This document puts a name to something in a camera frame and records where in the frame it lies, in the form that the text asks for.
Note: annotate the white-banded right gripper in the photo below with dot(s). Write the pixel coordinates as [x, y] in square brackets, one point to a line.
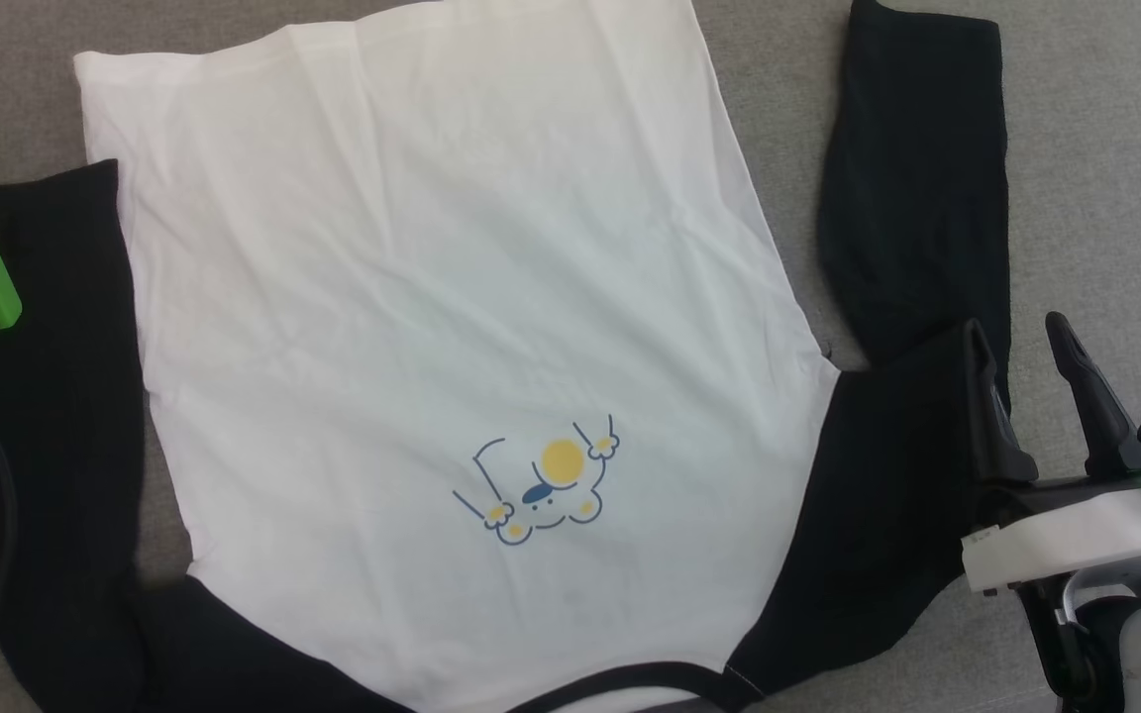
[1066, 540]

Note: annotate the black and white t-shirt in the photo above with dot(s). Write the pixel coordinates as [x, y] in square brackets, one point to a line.
[452, 297]

